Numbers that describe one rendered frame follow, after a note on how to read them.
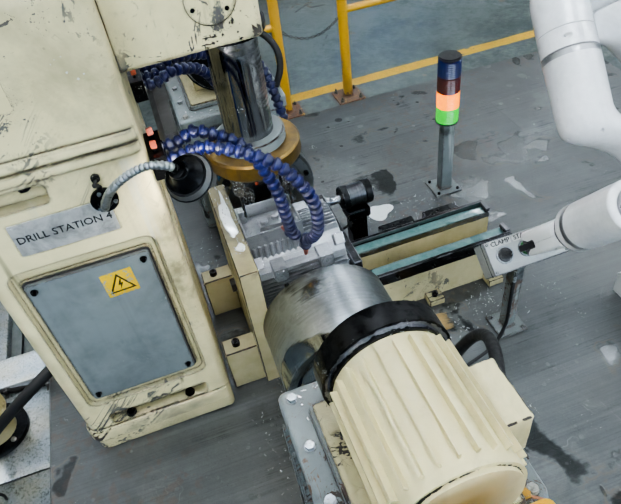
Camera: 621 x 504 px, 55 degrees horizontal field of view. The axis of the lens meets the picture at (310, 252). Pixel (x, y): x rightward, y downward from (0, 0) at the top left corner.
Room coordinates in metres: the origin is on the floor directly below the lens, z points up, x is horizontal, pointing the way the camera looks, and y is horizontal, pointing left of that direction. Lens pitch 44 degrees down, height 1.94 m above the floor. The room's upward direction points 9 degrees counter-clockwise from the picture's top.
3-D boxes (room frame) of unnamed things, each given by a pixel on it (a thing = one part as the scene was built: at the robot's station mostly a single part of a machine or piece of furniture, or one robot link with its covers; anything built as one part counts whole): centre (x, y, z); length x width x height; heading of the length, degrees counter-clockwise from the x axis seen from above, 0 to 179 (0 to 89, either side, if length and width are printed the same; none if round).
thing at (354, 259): (1.03, -0.07, 1.01); 0.26 x 0.04 x 0.03; 13
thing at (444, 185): (1.39, -0.42, 1.01); 0.08 x 0.08 x 0.42; 13
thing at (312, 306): (0.63, -0.04, 1.04); 0.37 x 0.25 x 0.25; 13
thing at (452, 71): (1.39, -0.42, 1.19); 0.06 x 0.06 x 0.04
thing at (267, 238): (0.96, 0.08, 1.11); 0.12 x 0.11 x 0.07; 103
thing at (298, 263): (0.97, 0.04, 1.02); 0.20 x 0.19 x 0.19; 103
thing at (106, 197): (0.69, 0.21, 1.46); 0.18 x 0.11 x 0.13; 103
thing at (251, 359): (0.94, 0.19, 0.97); 0.30 x 0.11 x 0.34; 13
